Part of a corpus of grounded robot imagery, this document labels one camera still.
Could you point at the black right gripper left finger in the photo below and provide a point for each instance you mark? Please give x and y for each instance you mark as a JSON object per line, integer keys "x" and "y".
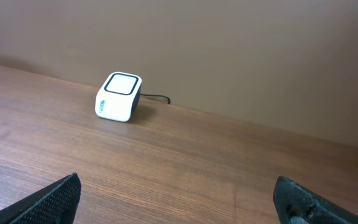
{"x": 55, "y": 204}

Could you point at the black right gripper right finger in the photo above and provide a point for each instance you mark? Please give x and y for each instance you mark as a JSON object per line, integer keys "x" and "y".
{"x": 297, "y": 204}

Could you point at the white barcode scanner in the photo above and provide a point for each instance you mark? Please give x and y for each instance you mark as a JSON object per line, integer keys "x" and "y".
{"x": 118, "y": 97}

